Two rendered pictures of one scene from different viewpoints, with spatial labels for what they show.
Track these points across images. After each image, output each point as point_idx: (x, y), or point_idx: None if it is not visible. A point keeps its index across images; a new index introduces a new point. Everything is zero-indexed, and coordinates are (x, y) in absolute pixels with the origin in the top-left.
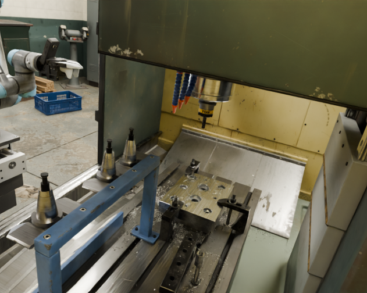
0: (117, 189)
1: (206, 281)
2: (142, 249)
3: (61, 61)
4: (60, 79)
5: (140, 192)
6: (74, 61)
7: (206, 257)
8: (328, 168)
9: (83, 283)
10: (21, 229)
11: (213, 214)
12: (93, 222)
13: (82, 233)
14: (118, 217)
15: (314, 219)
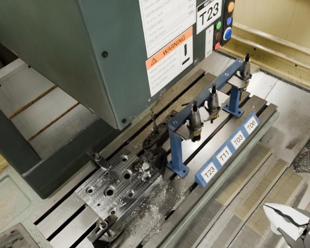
0: (207, 87)
1: (147, 128)
2: (182, 154)
3: (308, 231)
4: (300, 235)
5: (170, 229)
6: (285, 237)
7: (139, 143)
8: (49, 81)
9: (222, 136)
10: (254, 68)
11: (121, 153)
12: (219, 243)
13: (228, 224)
14: (199, 169)
15: (70, 100)
